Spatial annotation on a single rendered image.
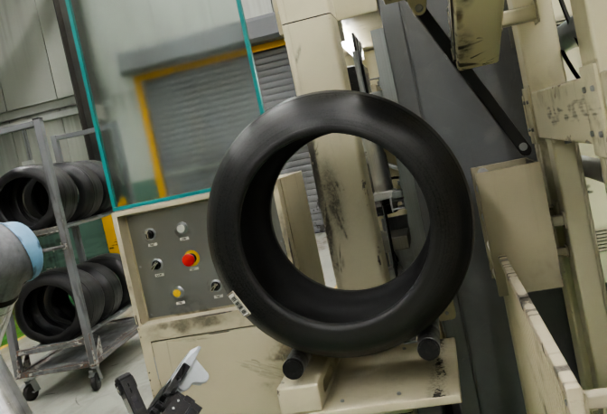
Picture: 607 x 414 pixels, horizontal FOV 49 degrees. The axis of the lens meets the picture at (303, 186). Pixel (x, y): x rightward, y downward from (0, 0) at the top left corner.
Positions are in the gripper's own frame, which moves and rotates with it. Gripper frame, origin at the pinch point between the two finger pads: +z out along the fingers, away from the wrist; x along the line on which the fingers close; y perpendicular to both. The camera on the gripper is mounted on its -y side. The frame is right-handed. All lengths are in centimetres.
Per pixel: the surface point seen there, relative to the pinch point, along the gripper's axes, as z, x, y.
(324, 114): 45, 28, -6
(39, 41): 506, -906, -427
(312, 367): 13.3, -7.0, 24.7
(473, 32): 74, 41, 8
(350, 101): 50, 30, -4
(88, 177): 152, -360, -107
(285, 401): 2.8, -2.9, 22.2
